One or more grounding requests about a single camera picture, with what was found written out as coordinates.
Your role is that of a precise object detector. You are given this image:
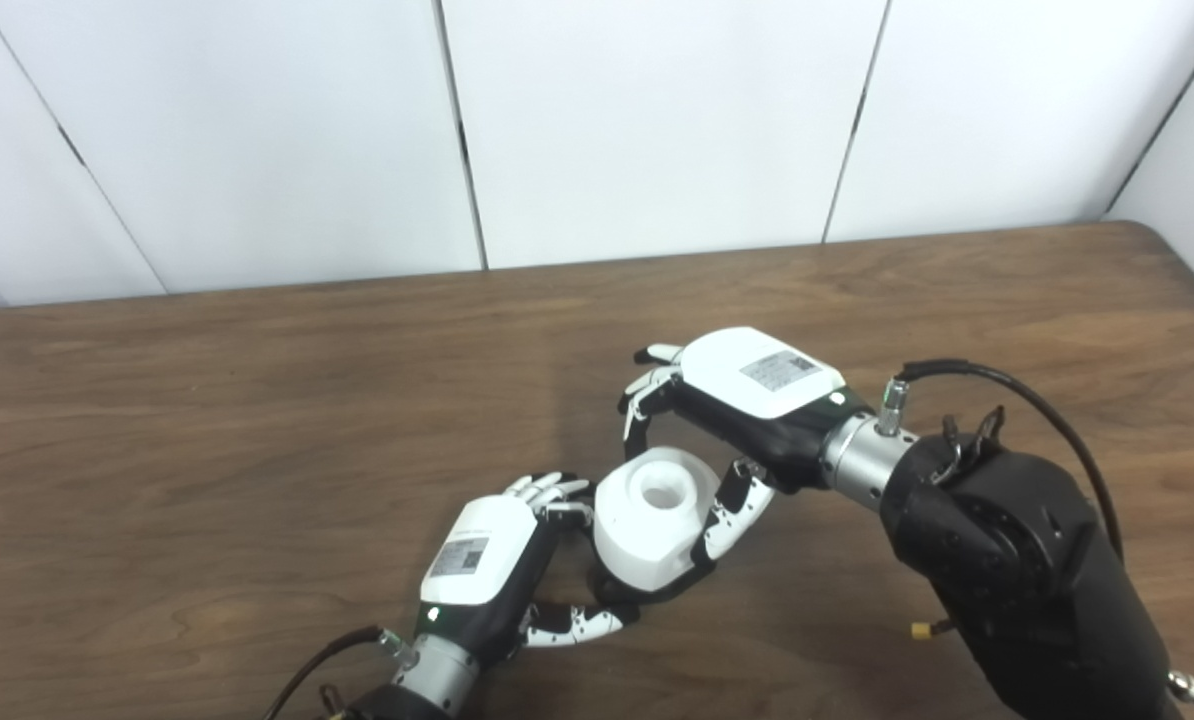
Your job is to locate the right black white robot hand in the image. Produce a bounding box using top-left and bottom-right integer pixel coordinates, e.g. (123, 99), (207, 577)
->
(618, 327), (873, 579)

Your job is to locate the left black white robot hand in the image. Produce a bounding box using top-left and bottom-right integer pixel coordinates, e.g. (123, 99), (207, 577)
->
(414, 472), (641, 666)

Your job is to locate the round white plastic piece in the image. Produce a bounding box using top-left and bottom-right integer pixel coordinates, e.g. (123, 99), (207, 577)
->
(593, 447), (720, 591)

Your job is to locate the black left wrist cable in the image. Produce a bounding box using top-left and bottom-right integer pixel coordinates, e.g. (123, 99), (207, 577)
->
(262, 625), (398, 720)

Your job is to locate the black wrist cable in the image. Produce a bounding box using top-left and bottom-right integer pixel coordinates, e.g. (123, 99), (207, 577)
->
(262, 625), (398, 720)
(897, 360), (1126, 561)

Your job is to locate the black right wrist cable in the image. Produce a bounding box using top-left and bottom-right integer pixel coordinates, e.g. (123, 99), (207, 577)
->
(897, 360), (1126, 561)

